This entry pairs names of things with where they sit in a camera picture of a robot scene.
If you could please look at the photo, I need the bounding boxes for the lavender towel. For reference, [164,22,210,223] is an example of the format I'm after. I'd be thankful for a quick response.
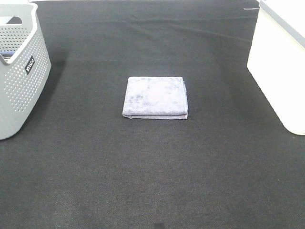
[122,76,188,120]

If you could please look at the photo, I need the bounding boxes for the black table cloth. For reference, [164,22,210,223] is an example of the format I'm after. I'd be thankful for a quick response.
[0,0,305,229]

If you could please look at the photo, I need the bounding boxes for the white storage bin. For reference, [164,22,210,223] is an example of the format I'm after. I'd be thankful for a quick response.
[247,0,305,135]

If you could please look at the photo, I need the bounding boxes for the grey perforated laundry basket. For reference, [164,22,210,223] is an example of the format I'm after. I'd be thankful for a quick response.
[0,0,51,140]

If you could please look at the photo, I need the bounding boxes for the blue towel in basket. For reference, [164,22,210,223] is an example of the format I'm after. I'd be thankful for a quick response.
[0,51,15,59]

